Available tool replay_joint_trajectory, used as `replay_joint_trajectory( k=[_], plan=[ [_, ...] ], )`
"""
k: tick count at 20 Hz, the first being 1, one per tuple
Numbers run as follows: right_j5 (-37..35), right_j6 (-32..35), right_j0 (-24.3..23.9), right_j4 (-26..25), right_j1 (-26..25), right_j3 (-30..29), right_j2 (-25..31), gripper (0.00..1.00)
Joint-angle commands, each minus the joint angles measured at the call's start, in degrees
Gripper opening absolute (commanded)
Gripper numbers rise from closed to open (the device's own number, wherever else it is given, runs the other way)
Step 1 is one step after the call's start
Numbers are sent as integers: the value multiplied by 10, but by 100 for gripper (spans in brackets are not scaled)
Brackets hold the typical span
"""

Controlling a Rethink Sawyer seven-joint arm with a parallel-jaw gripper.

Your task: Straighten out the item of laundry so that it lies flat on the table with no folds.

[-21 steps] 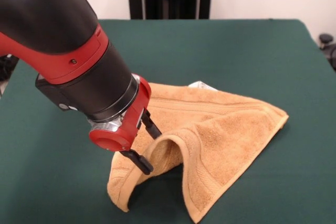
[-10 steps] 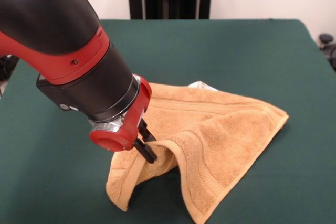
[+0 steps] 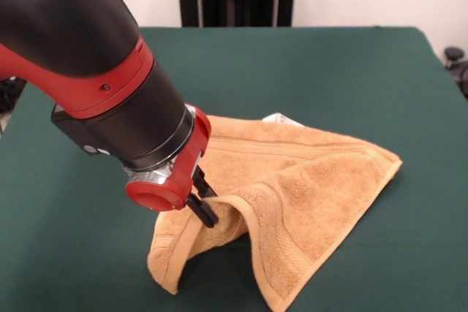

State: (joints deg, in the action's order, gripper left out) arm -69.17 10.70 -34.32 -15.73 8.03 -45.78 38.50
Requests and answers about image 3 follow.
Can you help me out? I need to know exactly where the tan terry towel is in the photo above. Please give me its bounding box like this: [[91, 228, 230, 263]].
[[146, 113, 404, 312]]

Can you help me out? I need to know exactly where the dark stand base foot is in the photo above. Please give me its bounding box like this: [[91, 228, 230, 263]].
[[443, 46, 468, 100]]

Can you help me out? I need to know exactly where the dark green table cloth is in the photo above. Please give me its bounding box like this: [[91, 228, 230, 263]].
[[0, 26, 468, 312]]

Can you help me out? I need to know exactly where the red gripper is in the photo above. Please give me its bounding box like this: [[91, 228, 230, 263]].
[[125, 106, 219, 228]]

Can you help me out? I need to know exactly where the black equipment with cables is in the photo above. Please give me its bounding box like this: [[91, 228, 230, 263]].
[[0, 77, 26, 114]]

